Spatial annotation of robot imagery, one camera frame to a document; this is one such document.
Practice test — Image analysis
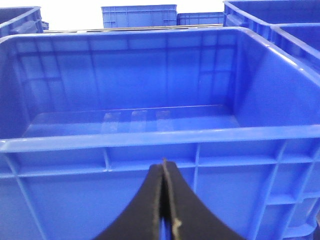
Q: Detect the blue plastic bin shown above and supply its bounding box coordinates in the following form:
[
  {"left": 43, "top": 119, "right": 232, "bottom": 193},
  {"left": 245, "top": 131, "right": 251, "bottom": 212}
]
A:
[
  {"left": 0, "top": 27, "right": 320, "bottom": 240},
  {"left": 0, "top": 6, "right": 49, "bottom": 38}
]

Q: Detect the blue bin at right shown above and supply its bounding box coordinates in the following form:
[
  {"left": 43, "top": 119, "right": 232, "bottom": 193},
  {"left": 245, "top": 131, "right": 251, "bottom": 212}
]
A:
[{"left": 223, "top": 0, "right": 320, "bottom": 72}]

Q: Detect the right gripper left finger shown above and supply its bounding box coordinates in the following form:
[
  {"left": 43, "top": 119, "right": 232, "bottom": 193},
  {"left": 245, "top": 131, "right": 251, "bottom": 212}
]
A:
[{"left": 95, "top": 164, "right": 164, "bottom": 240}]

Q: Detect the blue crate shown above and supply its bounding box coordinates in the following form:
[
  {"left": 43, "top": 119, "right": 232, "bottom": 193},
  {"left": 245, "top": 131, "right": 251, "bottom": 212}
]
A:
[
  {"left": 176, "top": 12, "right": 224, "bottom": 26},
  {"left": 101, "top": 4, "right": 177, "bottom": 28}
]

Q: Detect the right blue plastic bin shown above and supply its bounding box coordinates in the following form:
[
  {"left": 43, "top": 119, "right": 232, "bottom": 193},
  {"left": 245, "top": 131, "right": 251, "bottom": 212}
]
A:
[{"left": 0, "top": 27, "right": 320, "bottom": 240}]

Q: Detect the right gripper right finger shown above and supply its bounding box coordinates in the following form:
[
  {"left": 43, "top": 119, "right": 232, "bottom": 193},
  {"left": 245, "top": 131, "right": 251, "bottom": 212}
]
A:
[{"left": 161, "top": 158, "right": 243, "bottom": 240}]

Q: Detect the left blue plastic bin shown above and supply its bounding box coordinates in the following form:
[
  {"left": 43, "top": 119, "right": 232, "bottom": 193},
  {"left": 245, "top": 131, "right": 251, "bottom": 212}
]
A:
[{"left": 0, "top": 6, "right": 49, "bottom": 38}]

